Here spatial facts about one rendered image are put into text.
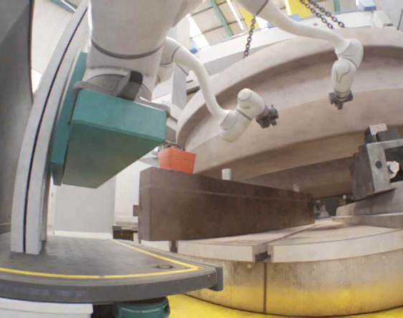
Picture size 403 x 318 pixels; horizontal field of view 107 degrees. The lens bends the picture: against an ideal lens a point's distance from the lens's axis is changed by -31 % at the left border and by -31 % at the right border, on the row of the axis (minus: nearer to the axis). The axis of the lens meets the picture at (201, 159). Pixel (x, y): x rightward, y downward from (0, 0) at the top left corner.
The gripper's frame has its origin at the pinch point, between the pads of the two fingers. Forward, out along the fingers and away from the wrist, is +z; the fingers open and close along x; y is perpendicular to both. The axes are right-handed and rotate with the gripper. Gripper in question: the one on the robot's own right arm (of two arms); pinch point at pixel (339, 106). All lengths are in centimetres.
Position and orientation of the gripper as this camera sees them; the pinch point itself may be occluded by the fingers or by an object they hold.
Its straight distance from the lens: 133.6
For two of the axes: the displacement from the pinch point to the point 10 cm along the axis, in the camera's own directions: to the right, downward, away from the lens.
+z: 5.0, 2.5, 8.3
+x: 8.6, -1.6, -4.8
